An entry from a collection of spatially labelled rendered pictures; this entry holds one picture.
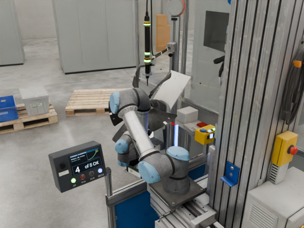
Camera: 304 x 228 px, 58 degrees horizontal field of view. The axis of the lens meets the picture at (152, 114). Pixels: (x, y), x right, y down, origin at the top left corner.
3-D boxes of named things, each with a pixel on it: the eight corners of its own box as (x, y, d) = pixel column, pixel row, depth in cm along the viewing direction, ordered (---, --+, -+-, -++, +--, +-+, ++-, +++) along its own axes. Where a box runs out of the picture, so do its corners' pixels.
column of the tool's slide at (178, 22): (167, 177, 325) (172, 16, 251) (174, 178, 323) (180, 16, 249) (166, 179, 320) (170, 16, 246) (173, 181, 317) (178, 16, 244)
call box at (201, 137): (209, 135, 216) (210, 123, 212) (218, 140, 209) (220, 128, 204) (194, 141, 208) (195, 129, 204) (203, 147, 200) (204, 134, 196)
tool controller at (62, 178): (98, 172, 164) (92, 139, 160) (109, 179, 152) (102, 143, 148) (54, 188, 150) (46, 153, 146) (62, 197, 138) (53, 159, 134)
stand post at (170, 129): (166, 198, 292) (169, 96, 244) (172, 202, 285) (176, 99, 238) (163, 199, 289) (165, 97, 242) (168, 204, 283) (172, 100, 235)
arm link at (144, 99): (146, 82, 163) (143, 149, 187) (130, 85, 158) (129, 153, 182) (157, 89, 155) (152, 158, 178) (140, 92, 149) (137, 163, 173)
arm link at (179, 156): (193, 173, 144) (194, 151, 138) (172, 182, 137) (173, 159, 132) (179, 162, 153) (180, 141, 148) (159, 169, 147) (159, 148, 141)
